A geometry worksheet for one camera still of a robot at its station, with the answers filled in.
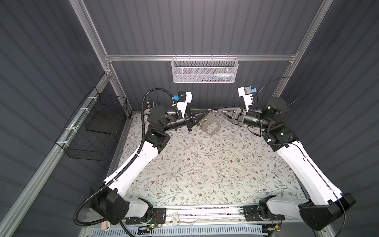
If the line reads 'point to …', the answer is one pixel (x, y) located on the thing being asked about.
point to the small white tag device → (175, 218)
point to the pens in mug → (148, 105)
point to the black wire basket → (90, 133)
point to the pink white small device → (105, 225)
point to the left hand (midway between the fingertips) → (210, 112)
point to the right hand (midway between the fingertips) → (220, 114)
